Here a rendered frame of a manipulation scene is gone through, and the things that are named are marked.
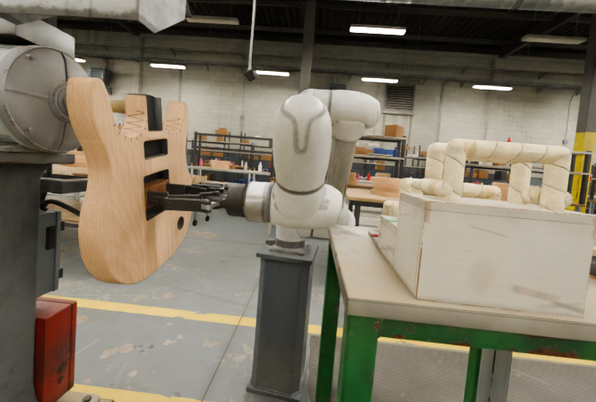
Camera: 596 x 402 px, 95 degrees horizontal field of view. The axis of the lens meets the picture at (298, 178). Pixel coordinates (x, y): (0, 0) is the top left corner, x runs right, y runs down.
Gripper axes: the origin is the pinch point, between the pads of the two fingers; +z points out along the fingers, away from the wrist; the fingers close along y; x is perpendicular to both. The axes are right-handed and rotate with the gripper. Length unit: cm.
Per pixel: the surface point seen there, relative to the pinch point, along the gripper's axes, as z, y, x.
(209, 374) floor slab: 11, 58, -116
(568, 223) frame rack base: -77, -14, 5
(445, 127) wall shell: -568, 1123, 26
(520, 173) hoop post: -75, -3, 11
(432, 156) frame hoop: -58, -2, 13
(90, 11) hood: 9.0, -4.8, 35.7
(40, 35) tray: 33.2, 8.7, 34.4
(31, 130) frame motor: 28.5, -0.8, 12.3
